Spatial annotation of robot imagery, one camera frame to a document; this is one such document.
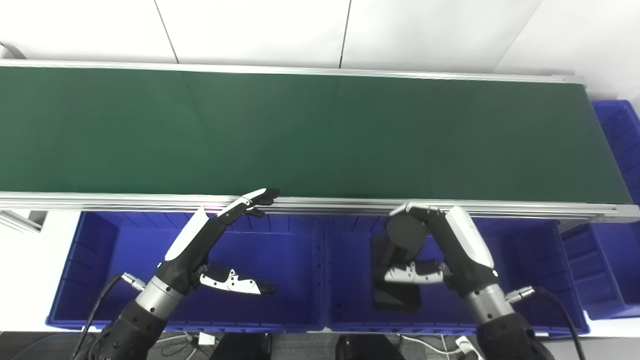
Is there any blue plastic bin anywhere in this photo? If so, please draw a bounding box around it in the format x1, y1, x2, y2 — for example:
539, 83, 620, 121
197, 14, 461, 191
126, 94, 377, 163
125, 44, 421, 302
562, 99, 640, 321
46, 210, 326, 334
320, 214, 591, 336

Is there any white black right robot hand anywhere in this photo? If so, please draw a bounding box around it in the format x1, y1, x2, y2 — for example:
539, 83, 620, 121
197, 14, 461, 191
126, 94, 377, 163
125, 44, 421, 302
383, 202, 500, 297

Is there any grey conveyor support bracket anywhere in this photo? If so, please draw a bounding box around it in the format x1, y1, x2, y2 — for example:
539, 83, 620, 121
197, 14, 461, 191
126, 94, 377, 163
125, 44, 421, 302
0, 210, 49, 234

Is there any black robot body part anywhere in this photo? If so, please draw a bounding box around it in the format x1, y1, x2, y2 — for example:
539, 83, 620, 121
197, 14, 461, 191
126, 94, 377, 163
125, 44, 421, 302
334, 333, 407, 360
209, 332, 274, 360

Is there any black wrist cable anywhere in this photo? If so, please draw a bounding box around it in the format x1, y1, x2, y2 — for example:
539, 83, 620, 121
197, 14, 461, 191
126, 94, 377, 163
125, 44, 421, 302
505, 285, 589, 360
71, 272, 147, 360

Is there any black cylinder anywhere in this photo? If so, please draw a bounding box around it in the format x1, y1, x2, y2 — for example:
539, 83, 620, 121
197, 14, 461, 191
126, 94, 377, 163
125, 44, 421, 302
371, 215, 429, 314

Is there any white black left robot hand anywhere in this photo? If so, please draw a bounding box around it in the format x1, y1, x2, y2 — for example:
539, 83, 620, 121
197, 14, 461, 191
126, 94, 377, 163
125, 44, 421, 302
156, 188, 281, 297

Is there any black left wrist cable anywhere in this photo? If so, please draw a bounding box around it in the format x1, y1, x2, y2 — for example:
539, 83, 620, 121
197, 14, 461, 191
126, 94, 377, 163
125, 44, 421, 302
71, 272, 147, 360

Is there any green conveyor belt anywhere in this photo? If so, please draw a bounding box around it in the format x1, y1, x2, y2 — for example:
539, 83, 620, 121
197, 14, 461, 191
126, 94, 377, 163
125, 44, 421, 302
0, 59, 640, 225
0, 66, 634, 205

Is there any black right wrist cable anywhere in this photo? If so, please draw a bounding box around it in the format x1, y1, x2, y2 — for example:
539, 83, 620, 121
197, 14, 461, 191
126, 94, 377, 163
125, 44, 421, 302
505, 285, 589, 360

